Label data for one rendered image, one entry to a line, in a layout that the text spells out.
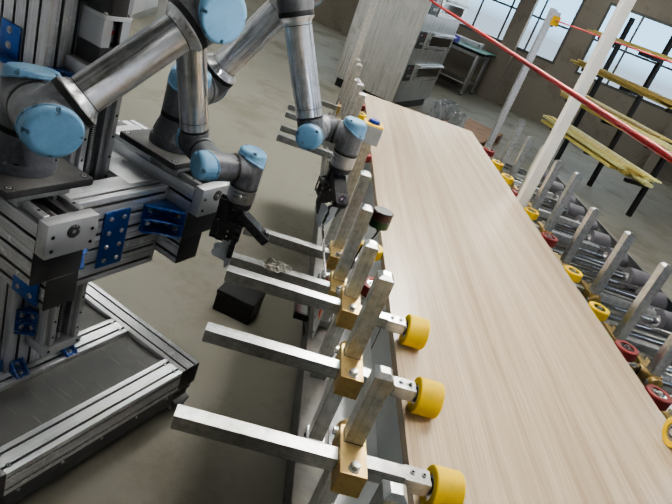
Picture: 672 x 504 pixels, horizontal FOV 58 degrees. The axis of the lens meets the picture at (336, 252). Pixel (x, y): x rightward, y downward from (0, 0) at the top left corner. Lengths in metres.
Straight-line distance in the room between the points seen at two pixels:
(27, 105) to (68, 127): 0.08
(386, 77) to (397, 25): 0.66
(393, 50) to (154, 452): 6.88
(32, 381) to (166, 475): 0.54
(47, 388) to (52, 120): 1.08
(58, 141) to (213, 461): 1.37
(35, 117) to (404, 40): 7.29
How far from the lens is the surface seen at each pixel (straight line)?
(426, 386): 1.33
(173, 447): 2.34
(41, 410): 2.10
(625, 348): 2.21
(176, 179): 1.82
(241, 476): 2.31
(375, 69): 8.51
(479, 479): 1.32
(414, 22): 8.33
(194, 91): 1.58
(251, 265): 1.74
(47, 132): 1.33
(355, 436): 1.11
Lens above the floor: 1.71
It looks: 26 degrees down
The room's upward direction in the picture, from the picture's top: 21 degrees clockwise
